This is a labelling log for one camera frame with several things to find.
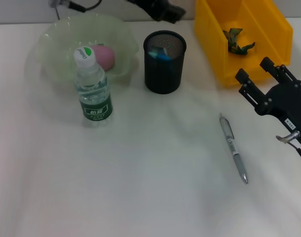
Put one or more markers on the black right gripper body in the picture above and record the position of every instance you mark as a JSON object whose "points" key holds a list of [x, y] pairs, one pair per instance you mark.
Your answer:
{"points": [[286, 103]]}

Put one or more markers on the clear green-label water bottle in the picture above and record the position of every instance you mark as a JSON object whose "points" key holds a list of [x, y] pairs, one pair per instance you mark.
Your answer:
{"points": [[96, 98]]}

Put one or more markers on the clear plastic ruler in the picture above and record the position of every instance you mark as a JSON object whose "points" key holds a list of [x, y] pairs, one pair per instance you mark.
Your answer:
{"points": [[165, 52]]}

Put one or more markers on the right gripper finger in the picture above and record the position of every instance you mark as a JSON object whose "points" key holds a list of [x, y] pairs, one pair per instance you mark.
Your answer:
{"points": [[281, 72], [251, 91]]}

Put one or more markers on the translucent green fruit bowl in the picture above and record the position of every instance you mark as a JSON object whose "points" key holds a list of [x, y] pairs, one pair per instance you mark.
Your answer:
{"points": [[59, 37]]}

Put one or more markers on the pink peach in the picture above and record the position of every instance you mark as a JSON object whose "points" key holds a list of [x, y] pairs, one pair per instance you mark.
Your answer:
{"points": [[106, 58]]}

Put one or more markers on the blue scissors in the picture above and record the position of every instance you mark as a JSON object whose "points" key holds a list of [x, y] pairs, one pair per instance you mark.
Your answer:
{"points": [[158, 55]]}

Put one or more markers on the yellow plastic bin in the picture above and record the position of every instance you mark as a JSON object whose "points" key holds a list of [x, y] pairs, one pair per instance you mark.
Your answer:
{"points": [[249, 71]]}

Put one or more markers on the green plastic wrapper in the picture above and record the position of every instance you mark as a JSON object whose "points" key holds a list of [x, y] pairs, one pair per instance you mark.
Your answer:
{"points": [[237, 48]]}

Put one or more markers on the silver ballpoint pen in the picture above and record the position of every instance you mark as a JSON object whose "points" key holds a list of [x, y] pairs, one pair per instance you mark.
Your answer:
{"points": [[233, 145]]}

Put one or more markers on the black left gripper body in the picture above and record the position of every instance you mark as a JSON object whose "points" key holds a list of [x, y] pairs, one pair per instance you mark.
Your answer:
{"points": [[148, 7]]}

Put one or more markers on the black mesh pen cup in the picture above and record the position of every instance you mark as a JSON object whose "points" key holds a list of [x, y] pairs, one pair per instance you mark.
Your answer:
{"points": [[162, 76]]}

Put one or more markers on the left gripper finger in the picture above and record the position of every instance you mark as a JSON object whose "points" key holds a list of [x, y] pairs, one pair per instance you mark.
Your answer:
{"points": [[176, 13]]}

